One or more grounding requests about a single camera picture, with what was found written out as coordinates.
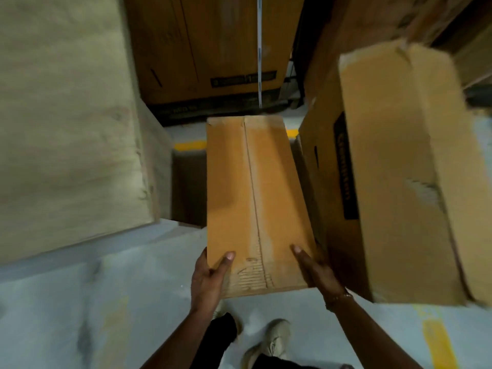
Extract person's left hand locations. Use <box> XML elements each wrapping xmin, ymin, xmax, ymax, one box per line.
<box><xmin>190</xmin><ymin>248</ymin><xmax>236</xmax><ymax>314</ymax></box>

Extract person's right hand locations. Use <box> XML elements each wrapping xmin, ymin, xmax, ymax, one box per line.
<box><xmin>291</xmin><ymin>244</ymin><xmax>349</xmax><ymax>301</ymax></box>

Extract long brown cardboard box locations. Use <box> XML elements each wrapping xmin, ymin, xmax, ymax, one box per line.
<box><xmin>206</xmin><ymin>115</ymin><xmax>318</xmax><ymax>299</ymax></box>

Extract person's right forearm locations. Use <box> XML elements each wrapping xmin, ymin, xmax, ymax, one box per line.
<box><xmin>326</xmin><ymin>294</ymin><xmax>423</xmax><ymax>369</ymax></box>

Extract person's left forearm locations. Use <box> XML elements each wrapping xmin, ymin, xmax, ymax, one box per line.
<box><xmin>139</xmin><ymin>306</ymin><xmax>216</xmax><ymax>369</ymax></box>

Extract beige sneaker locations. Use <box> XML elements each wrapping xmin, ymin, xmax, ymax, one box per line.
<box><xmin>241</xmin><ymin>319</ymin><xmax>291</xmax><ymax>369</ymax></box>
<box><xmin>212</xmin><ymin>301</ymin><xmax>244</xmax><ymax>336</ymax></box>

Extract black trouser leg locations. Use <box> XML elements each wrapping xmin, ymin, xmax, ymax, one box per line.
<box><xmin>195</xmin><ymin>313</ymin><xmax>238</xmax><ymax>369</ymax></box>
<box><xmin>254</xmin><ymin>353</ymin><xmax>321</xmax><ymax>369</ymax></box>

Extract large torn cardboard box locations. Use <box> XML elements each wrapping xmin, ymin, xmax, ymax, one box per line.
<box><xmin>298</xmin><ymin>39</ymin><xmax>492</xmax><ymax>306</ymax></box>

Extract pale wooden crate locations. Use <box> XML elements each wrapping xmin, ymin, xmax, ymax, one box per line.
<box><xmin>0</xmin><ymin>0</ymin><xmax>173</xmax><ymax>266</ymax></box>

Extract tall dark brown cardboard box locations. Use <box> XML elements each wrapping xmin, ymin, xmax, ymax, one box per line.
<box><xmin>124</xmin><ymin>0</ymin><xmax>306</xmax><ymax>105</ymax></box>

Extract gold bracelet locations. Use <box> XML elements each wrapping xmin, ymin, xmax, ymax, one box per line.
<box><xmin>325</xmin><ymin>291</ymin><xmax>353</xmax><ymax>309</ymax></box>

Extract white strap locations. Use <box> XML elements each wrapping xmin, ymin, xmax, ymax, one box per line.
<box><xmin>256</xmin><ymin>0</ymin><xmax>263</xmax><ymax>109</ymax></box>

